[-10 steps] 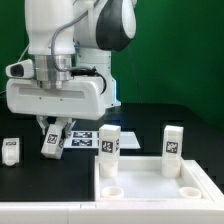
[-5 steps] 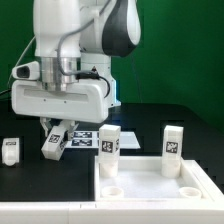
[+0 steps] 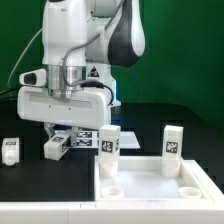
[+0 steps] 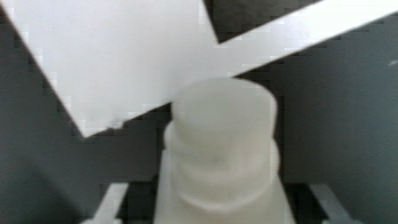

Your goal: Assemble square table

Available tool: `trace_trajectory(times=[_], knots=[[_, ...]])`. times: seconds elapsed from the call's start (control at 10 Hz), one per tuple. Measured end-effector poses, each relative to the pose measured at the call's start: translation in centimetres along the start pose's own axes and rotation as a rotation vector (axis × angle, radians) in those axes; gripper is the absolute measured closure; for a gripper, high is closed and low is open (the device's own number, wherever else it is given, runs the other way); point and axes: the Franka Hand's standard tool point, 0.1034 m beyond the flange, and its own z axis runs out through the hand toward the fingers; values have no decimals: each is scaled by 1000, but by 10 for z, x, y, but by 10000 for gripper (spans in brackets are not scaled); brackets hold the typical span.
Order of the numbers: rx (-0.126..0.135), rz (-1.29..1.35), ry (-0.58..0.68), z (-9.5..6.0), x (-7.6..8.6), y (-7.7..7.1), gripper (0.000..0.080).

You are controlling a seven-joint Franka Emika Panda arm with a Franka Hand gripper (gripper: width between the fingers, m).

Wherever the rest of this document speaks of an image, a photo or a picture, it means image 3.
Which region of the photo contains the white square table top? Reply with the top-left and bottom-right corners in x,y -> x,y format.
94,156 -> 224,202

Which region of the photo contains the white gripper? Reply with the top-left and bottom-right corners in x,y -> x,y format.
17,86 -> 111,147

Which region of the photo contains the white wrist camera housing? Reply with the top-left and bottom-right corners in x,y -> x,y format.
19,69 -> 47,87

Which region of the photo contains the black cable on table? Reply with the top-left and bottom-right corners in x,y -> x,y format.
0,87 -> 22,98

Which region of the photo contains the white camera cable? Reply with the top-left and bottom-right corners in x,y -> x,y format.
5,28 -> 44,91

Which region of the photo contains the white sheet with tags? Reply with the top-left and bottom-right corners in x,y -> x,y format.
68,130 -> 140,149

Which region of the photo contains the grey braided robot cable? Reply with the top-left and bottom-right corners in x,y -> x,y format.
61,0 -> 128,88

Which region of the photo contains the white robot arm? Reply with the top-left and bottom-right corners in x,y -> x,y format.
17,0 -> 145,146

